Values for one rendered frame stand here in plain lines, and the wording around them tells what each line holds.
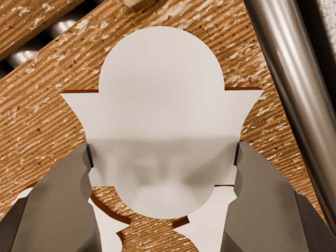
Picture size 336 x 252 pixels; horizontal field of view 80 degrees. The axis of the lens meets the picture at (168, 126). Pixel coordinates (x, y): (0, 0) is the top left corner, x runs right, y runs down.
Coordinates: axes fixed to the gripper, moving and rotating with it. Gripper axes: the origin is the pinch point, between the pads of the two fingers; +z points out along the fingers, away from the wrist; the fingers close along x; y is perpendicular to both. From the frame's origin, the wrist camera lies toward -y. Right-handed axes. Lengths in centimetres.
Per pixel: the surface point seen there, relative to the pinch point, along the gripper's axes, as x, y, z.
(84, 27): -5.8, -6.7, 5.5
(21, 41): -11.2, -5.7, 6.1
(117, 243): -5.9, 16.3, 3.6
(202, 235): 4.0, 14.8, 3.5
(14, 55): -12.9, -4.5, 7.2
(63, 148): -9.9, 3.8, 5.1
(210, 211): 4.6, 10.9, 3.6
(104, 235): -7.3, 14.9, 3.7
